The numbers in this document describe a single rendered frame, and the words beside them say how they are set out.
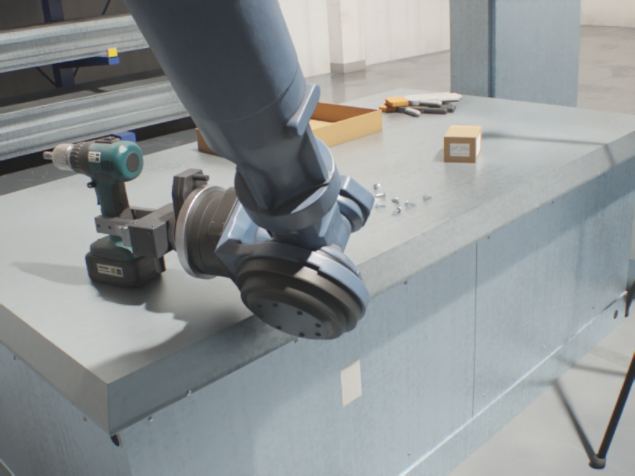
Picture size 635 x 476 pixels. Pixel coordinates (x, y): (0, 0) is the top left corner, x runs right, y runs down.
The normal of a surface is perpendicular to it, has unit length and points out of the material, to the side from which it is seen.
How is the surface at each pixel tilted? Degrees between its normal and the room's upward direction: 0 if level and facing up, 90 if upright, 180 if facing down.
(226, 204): 36
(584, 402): 0
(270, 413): 90
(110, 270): 90
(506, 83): 90
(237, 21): 112
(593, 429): 0
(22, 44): 90
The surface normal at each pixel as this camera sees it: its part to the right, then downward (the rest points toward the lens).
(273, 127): 0.46, 0.68
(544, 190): 0.62, -0.15
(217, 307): -0.07, -0.93
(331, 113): -0.71, 0.30
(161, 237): 0.88, 0.11
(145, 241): -0.46, 0.36
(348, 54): 0.66, 0.23
